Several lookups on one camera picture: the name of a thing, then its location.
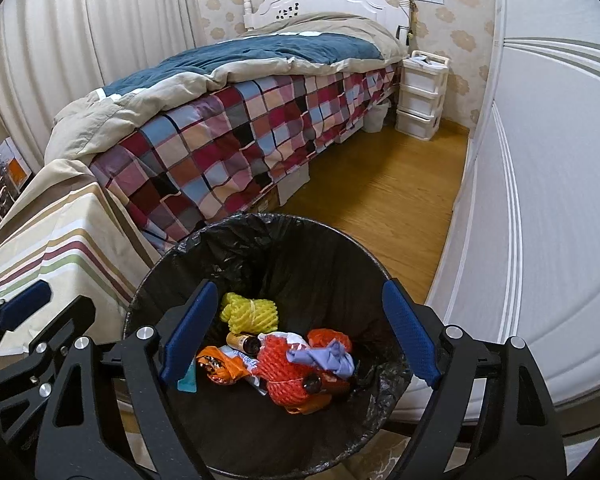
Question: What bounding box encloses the white plastic bucket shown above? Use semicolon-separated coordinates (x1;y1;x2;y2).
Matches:
362;102;392;134

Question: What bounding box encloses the red cylindrical bottle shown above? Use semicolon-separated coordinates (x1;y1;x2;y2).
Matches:
304;374;352;395

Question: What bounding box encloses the orange packet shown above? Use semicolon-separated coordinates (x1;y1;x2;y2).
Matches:
285;394;334;416

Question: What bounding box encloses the gold and black bottle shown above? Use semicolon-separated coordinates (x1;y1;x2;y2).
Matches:
225;331;262;354

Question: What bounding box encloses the striped tablecloth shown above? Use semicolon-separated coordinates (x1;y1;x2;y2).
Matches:
0;159;164;362

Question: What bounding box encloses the beige and blue quilt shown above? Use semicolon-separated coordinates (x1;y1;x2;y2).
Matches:
45;12;406;167

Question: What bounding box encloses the dark hanging cable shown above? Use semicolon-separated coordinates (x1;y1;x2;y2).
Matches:
405;0;422;44

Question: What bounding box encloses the lilac cloth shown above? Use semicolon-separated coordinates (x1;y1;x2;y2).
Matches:
286;341;356;379

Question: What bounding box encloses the plaid bed sheet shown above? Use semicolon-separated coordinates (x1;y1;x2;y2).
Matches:
90;62;399;254

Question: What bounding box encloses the white wardrobe door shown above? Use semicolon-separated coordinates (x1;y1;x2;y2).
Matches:
425;0;600;424

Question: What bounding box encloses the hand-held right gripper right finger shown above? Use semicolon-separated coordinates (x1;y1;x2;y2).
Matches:
381;280;568;480

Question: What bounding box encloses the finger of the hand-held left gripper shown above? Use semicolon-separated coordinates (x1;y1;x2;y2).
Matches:
0;298;98;461
0;280;51;346

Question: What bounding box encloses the white plastic drawer unit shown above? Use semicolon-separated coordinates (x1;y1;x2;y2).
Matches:
395;50;450;141

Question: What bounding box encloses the white plastic bag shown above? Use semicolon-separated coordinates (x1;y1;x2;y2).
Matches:
259;332;311;357

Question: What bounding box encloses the yellow foam fruit net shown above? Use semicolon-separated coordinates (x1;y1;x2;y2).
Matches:
220;292;280;336

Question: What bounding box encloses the cream pleated curtain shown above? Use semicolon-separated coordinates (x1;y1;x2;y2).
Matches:
0;0;209;137

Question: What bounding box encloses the white and orange box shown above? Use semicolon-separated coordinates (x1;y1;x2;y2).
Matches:
0;137;34;190

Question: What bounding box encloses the trash bin with black liner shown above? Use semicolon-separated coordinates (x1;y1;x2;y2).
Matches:
122;212;414;480

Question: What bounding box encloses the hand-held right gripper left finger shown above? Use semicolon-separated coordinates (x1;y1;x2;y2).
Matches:
34;280;220;480

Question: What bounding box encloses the orange printed plastic bag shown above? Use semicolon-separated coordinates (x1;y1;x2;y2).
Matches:
196;345;254;387

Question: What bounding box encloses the orange-red foam fruit net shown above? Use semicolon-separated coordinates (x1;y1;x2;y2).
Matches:
256;335;331;407

